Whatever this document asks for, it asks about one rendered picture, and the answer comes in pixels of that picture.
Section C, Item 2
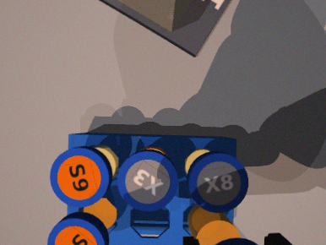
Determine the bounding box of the grey bench mat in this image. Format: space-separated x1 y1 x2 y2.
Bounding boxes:
0 0 326 245

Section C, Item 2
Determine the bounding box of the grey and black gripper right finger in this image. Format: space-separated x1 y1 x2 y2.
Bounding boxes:
264 233 292 245

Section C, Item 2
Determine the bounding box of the blue tube cap with grey x8 dot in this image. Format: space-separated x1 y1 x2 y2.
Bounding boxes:
185 149 248 213

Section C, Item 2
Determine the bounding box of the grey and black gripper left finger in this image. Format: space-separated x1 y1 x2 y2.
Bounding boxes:
183 237 200 245

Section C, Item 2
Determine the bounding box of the blue tube rack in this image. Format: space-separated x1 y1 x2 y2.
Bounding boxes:
68 133 236 245

